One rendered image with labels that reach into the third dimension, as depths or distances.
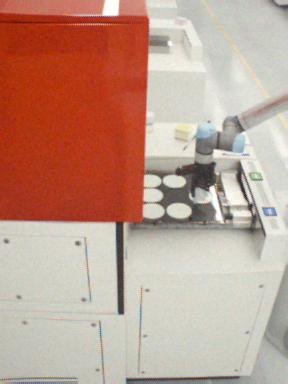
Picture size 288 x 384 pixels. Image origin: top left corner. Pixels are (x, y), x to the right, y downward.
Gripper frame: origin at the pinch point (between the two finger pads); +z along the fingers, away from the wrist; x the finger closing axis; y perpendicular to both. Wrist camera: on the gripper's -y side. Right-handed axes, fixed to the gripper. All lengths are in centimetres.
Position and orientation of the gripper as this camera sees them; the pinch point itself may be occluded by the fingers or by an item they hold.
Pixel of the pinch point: (194, 200)
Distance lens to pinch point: 199.0
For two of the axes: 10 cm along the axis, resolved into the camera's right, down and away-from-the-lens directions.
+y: 8.9, 2.8, -3.5
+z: -0.3, 8.2, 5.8
